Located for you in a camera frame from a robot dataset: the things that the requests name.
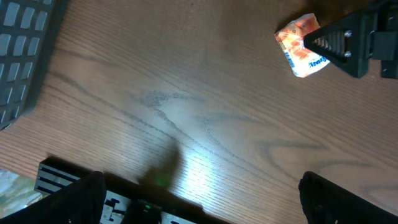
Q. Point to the grey plastic shopping basket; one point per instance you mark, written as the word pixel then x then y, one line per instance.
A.
pixel 29 29

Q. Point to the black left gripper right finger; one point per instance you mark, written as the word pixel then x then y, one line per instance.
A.
pixel 325 202

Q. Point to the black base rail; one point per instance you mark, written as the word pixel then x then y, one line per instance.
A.
pixel 54 174

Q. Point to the orange tissue pack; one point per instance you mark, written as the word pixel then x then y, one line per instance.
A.
pixel 302 61

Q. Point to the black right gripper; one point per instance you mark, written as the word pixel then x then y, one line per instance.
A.
pixel 350 42

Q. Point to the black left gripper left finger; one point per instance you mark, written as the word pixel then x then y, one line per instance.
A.
pixel 79 202

